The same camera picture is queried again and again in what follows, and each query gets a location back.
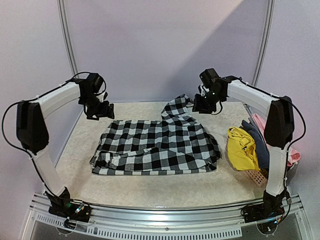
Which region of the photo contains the right corner wall post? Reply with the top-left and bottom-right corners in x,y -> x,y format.
252,0 -> 275,87

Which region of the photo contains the corner wall post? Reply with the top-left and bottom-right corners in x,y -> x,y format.
252,0 -> 275,87
57,0 -> 78,75

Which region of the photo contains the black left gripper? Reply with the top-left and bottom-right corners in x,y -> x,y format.
80,93 -> 115,120

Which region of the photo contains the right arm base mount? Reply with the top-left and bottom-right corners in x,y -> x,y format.
240,199 -> 291,225

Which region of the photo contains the left corner wall post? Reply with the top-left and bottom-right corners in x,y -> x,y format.
57,0 -> 78,75

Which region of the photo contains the navy blue garment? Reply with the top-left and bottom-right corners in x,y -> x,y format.
241,118 -> 270,171

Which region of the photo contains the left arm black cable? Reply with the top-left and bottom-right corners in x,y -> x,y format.
1,71 -> 108,153

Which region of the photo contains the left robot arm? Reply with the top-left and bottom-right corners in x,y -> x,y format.
16,72 -> 115,217

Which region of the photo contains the yellow garment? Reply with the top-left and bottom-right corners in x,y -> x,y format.
227,126 -> 261,171

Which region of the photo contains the pink garment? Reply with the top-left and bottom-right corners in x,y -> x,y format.
252,113 -> 301,167

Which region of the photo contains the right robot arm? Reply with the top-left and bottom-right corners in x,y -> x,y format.
194,68 -> 295,218

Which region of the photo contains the aluminium front rail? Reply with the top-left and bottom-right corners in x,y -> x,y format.
22,196 -> 312,240

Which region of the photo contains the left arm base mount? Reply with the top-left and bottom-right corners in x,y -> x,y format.
45,187 -> 92,223

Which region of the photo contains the pink laundry basket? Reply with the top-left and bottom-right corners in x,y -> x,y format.
245,170 -> 267,187

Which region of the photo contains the black white checkered shirt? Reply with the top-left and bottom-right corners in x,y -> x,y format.
90,94 -> 221,176

